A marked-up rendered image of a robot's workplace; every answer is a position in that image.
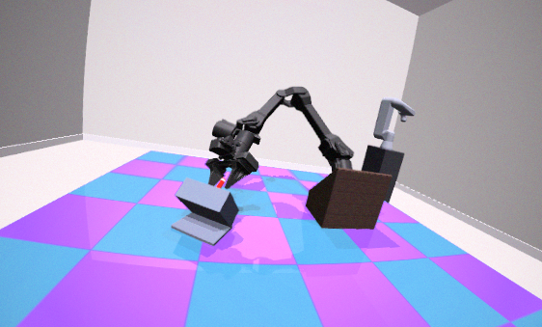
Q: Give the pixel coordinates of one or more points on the red peg with white band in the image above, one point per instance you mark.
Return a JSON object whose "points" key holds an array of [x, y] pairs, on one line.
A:
{"points": [[221, 183]]}

